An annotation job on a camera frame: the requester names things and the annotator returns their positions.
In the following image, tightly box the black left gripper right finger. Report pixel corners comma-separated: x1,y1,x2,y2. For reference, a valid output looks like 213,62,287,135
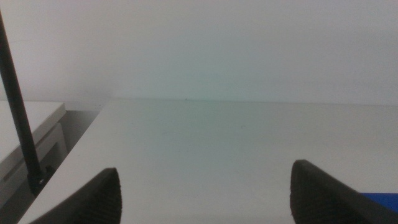
289,159,398,224

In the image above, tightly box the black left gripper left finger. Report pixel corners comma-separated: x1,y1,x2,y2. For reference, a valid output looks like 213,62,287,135
29,167,123,224

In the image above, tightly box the blue rectangular mat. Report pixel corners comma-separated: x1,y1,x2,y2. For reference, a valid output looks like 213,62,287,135
360,192,398,214

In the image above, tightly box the white side table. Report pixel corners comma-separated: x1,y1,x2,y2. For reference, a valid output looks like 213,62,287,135
0,100,68,208

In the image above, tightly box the black slanted pole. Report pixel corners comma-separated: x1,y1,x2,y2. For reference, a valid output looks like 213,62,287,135
0,11,55,196

